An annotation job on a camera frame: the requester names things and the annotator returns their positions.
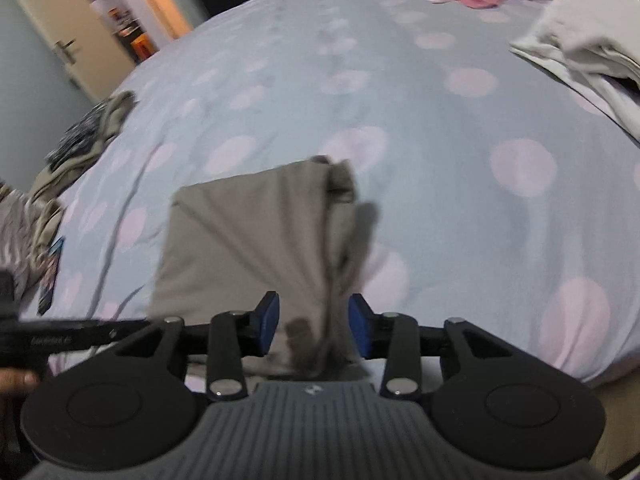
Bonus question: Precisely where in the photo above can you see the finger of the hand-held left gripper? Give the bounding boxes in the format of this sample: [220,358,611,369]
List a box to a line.
[99,317,157,347]

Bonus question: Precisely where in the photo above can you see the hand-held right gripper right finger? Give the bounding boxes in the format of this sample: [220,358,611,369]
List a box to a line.
[348,292,517,402]

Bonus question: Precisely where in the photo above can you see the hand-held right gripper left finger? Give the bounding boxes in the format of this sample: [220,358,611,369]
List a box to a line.
[116,290,282,403]

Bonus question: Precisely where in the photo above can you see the taupe long-sleeve shirt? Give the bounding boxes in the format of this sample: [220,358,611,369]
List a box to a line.
[150,155,381,381]

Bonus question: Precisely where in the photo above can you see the pile of beige clothes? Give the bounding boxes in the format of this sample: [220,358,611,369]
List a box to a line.
[0,185,63,301]

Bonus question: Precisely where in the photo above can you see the olive and patterned folded clothes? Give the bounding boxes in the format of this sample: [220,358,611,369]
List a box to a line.
[27,91,138,201]

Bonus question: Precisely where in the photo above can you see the pile of white clothes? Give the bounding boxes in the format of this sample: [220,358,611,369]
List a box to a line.
[510,0,640,143]

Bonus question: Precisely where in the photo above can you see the person's left hand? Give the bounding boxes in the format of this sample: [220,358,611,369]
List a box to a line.
[0,370,42,397]

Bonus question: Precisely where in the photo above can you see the smartphone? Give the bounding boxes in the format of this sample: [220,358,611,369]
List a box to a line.
[37,236,66,316]

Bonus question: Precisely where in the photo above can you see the polka dot bed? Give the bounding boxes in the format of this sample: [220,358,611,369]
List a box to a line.
[15,0,640,386]

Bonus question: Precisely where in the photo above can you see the dark floral cloth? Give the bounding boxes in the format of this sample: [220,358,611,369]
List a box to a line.
[45,102,111,166]

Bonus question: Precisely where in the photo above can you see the beige room door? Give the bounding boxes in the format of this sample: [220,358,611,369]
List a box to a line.
[5,0,141,103]

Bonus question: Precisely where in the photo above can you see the metal door handle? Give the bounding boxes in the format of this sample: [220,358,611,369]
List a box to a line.
[52,40,78,64]

